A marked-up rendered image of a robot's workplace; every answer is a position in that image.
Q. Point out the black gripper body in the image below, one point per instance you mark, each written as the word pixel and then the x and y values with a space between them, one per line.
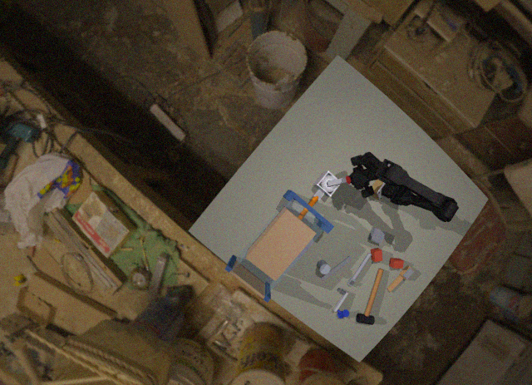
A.
pixel 368 190

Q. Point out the grey cylinder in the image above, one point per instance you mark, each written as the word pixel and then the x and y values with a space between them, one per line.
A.
pixel 323 267

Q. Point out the black-headed mallet with wooden handle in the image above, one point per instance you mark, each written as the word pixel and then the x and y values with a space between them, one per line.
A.
pixel 366 317

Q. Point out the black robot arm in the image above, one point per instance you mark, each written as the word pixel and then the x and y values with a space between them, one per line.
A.
pixel 399 187

